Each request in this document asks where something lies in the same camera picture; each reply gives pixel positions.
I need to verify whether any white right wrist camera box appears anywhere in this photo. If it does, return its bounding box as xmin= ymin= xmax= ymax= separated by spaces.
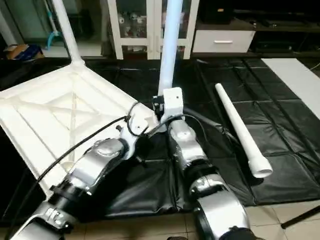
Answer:
xmin=161 ymin=87 xmax=185 ymax=127

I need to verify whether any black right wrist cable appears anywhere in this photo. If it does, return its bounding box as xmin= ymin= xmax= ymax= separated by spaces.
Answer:
xmin=126 ymin=101 xmax=231 ymax=146

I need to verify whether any white drawer unit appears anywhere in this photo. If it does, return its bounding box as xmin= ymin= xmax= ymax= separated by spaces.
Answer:
xmin=192 ymin=22 xmax=257 ymax=55

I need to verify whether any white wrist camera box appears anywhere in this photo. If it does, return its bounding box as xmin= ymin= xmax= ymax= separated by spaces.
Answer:
xmin=117 ymin=118 xmax=149 ymax=159
xmin=161 ymin=87 xmax=185 ymax=127

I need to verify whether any teal long-handled dustpan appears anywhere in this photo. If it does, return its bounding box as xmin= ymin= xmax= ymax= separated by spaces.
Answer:
xmin=46 ymin=10 xmax=64 ymax=49

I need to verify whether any white flat panel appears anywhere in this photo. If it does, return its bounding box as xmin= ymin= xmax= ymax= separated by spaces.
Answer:
xmin=261 ymin=57 xmax=320 ymax=120

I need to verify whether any white plastic table top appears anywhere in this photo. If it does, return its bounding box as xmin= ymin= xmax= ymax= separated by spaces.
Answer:
xmin=0 ymin=60 xmax=162 ymax=197

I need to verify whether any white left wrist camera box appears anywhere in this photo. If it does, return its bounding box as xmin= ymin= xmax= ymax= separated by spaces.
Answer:
xmin=117 ymin=118 xmax=149 ymax=159

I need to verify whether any black speaker box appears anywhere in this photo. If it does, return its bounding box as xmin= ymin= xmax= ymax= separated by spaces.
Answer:
xmin=199 ymin=0 xmax=236 ymax=25

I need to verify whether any black work mat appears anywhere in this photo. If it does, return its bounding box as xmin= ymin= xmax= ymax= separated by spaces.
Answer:
xmin=0 ymin=56 xmax=320 ymax=221

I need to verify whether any white glass-door cabinet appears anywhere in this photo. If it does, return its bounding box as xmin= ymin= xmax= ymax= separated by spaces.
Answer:
xmin=107 ymin=0 xmax=201 ymax=61

